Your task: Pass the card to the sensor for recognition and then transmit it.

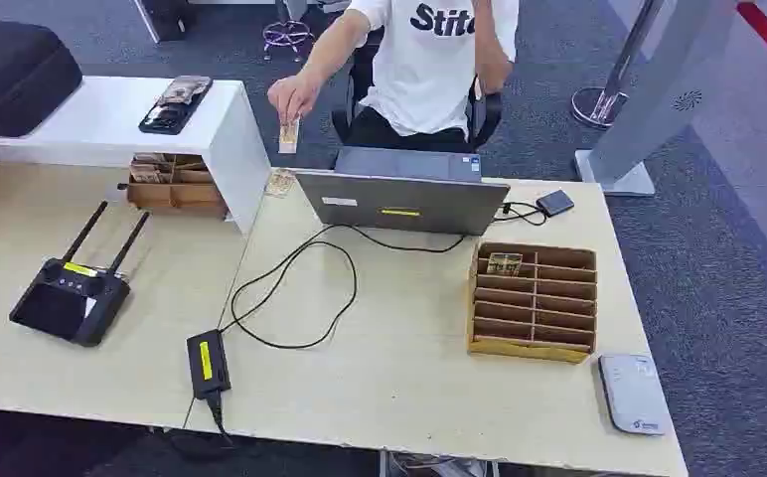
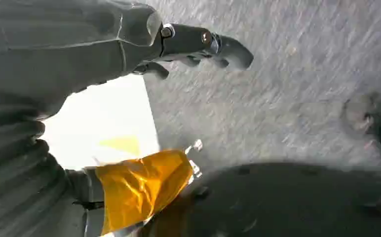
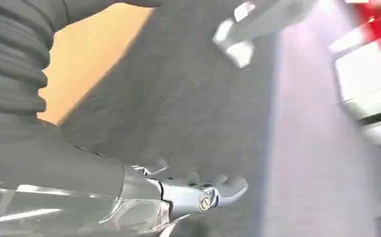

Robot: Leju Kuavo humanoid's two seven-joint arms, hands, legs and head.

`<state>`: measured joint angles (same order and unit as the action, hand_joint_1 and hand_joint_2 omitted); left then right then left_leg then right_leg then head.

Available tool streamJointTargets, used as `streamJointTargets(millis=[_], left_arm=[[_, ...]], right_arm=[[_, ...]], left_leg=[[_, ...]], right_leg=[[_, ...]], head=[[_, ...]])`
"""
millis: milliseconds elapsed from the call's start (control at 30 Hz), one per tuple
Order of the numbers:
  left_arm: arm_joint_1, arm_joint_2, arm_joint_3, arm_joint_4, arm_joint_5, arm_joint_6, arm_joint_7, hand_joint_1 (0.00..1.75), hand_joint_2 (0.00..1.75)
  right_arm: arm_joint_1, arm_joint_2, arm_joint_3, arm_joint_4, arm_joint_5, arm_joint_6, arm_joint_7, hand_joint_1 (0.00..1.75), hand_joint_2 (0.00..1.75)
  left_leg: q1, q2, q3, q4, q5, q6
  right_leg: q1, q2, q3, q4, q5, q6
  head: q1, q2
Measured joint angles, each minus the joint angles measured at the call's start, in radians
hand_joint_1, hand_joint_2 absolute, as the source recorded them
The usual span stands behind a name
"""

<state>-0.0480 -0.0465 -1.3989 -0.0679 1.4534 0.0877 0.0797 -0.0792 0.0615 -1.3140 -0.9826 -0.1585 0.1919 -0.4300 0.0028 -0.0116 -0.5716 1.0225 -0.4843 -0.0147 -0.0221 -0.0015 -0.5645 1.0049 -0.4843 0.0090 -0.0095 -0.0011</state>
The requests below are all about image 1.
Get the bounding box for black mains cable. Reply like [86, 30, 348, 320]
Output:
[182, 390, 237, 450]

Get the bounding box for purple metal stool frame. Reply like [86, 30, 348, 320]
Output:
[261, 19, 316, 65]

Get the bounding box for printed paper card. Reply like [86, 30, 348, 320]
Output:
[264, 168, 298, 199]
[486, 252, 525, 278]
[277, 116, 302, 155]

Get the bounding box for black fabric case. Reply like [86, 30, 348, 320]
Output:
[0, 17, 84, 145]

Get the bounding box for wooden box with cards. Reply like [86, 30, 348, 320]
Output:
[125, 152, 230, 220]

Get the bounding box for small black external drive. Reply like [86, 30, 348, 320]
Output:
[535, 189, 576, 219]

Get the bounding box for white floor-standing kiosk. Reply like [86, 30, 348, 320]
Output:
[574, 0, 744, 198]

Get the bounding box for person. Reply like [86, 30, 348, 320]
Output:
[330, 0, 521, 154]

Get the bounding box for person's left hand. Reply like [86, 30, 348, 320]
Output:
[474, 54, 515, 97]

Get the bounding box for black office chair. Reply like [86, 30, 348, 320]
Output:
[330, 29, 505, 153]

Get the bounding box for grey laptop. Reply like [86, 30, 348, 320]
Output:
[294, 145, 511, 238]

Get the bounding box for black controller with two antennas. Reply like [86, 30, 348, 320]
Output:
[8, 200, 152, 348]

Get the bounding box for black power adapter yellow label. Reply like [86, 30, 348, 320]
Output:
[186, 329, 232, 400]

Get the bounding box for black laptop power cable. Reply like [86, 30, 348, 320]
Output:
[219, 224, 468, 351]

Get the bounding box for black phone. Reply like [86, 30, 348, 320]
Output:
[137, 79, 215, 137]

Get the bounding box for person's right hand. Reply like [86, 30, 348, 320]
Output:
[266, 71, 323, 127]

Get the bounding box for chrome stanchion post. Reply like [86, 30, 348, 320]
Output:
[570, 0, 666, 129]

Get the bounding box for wooden slotted card box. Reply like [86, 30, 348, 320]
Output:
[467, 241, 599, 366]

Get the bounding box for white flat pocket router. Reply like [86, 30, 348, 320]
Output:
[597, 353, 669, 437]

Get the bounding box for black cabinet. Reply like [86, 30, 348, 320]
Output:
[131, 0, 195, 45]

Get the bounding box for short black drive cable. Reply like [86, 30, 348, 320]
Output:
[492, 200, 549, 229]

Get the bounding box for white desk riser shelf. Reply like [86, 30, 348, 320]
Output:
[0, 76, 273, 237]

